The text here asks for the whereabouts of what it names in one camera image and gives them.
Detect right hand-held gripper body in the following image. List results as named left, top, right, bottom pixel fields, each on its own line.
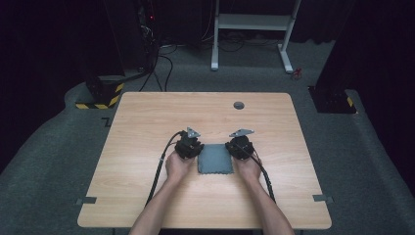
left=224, top=128, right=255, bottom=161

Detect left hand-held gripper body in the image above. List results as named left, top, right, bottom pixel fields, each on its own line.
left=174, top=126, right=205, bottom=161

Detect grey cloth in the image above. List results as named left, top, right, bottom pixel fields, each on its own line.
left=197, top=143, right=235, bottom=175

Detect person's right hand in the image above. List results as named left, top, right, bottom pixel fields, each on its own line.
left=233, top=156, right=262, bottom=184

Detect person's left hand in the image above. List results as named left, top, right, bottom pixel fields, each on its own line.
left=164, top=150, right=197, bottom=184

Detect grey tape strip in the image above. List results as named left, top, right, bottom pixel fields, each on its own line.
left=75, top=196, right=98, bottom=206
left=312, top=194, right=335, bottom=204

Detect black yellow striped stand base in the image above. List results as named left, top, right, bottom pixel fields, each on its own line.
left=75, top=74, right=125, bottom=111

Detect dark equipment rack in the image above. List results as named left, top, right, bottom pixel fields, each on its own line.
left=136, top=0, right=161, bottom=71

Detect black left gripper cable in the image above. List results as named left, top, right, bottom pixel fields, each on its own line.
left=145, top=130, right=184, bottom=207

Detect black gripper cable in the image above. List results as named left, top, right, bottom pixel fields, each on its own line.
left=145, top=130, right=184, bottom=207
left=240, top=142, right=277, bottom=204

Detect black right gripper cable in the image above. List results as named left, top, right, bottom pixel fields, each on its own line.
left=240, top=142, right=277, bottom=204

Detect black floor cables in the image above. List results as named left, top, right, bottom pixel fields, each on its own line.
left=138, top=42, right=179, bottom=93

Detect white metal stand frame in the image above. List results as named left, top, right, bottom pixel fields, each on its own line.
left=209, top=0, right=302, bottom=74

